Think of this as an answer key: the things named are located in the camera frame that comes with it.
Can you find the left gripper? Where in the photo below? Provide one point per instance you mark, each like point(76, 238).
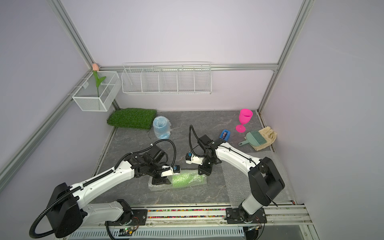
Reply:
point(160, 180)

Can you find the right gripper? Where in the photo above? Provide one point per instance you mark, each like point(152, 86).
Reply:
point(202, 170)

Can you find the blue tape dispenser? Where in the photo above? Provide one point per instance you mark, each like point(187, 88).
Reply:
point(225, 135)

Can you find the green plastic wine glass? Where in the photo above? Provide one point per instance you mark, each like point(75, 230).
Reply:
point(188, 179)

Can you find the blue plastic wine glass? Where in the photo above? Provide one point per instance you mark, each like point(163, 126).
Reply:
point(162, 129)

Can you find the bubble wrap sheet stack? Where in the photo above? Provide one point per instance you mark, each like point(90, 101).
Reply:
point(238, 185)

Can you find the pink plastic wine glass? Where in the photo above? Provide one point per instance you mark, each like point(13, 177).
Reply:
point(244, 117)

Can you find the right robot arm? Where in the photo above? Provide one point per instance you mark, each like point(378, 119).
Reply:
point(265, 180)

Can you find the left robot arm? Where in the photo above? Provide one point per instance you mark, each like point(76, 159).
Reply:
point(70, 207)

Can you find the green dustpan brush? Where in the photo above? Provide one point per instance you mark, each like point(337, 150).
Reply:
point(253, 138)

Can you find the green artificial grass mat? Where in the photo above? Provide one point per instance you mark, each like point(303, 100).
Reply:
point(133, 118)

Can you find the white mesh basket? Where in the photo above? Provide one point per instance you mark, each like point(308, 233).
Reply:
point(86, 95)

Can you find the artificial pink tulip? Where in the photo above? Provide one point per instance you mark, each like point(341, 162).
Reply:
point(98, 80)

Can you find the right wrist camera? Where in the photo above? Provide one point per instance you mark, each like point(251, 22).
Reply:
point(193, 159)

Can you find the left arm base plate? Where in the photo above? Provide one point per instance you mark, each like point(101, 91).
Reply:
point(137, 217)

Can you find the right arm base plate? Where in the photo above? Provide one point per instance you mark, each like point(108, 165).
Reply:
point(240, 216)

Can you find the white wire shelf rack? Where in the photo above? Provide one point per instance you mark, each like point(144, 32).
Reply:
point(167, 78)

